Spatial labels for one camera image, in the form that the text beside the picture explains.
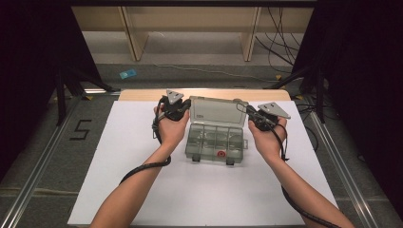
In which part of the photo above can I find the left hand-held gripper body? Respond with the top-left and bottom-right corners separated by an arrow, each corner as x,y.
157,89 -> 185,122

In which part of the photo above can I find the person's right hand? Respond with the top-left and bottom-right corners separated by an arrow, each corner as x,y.
247,117 -> 288,163

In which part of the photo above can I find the bundle of black cables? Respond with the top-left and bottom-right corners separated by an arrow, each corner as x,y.
255,7 -> 302,74

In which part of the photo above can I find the clear plastic compartment box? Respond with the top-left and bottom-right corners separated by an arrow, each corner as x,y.
184,95 -> 249,166

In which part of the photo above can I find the black metal stand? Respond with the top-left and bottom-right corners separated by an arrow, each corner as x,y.
262,65 -> 327,124
55,66 -> 122,127

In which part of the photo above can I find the blue card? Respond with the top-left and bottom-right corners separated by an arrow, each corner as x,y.
119,68 -> 138,80

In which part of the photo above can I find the short aluminium bar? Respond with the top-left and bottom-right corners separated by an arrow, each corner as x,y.
84,88 -> 122,96

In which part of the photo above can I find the black curtain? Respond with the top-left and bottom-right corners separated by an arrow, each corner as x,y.
0,0 -> 103,181
291,0 -> 403,219

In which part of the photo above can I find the person's left hand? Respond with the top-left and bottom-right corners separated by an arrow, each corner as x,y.
154,105 -> 190,151

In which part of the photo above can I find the left hand-held gripper black cable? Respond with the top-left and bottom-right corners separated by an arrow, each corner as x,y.
119,98 -> 172,185

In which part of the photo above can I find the hand-held gripper black cable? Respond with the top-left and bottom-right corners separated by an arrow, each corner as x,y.
272,122 -> 341,228
119,98 -> 172,185

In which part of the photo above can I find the wooden bench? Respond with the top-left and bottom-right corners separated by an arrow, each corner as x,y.
71,6 -> 315,63

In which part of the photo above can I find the aluminium floor rail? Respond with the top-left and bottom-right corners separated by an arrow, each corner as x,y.
0,94 -> 84,228
308,110 -> 379,228

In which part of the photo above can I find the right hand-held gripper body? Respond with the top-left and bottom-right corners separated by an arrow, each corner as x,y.
251,102 -> 292,132

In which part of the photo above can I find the right hand-held gripper black cable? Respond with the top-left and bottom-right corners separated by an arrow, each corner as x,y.
272,122 -> 341,228

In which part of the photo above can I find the white table sheet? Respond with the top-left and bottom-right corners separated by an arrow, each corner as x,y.
67,100 -> 346,226

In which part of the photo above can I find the white floor cable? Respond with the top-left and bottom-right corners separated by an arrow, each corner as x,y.
153,62 -> 277,84

